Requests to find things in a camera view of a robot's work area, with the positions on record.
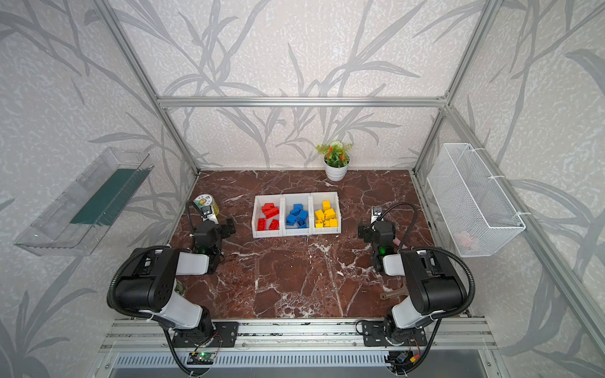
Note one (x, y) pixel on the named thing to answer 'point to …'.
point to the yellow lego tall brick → (319, 215)
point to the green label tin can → (206, 200)
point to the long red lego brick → (261, 224)
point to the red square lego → (267, 206)
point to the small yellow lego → (326, 224)
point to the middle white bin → (301, 226)
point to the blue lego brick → (298, 207)
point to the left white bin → (259, 201)
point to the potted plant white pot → (336, 164)
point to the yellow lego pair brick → (334, 223)
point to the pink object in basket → (466, 241)
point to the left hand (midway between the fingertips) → (220, 210)
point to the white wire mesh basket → (473, 212)
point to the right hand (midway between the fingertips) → (376, 214)
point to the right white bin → (316, 204)
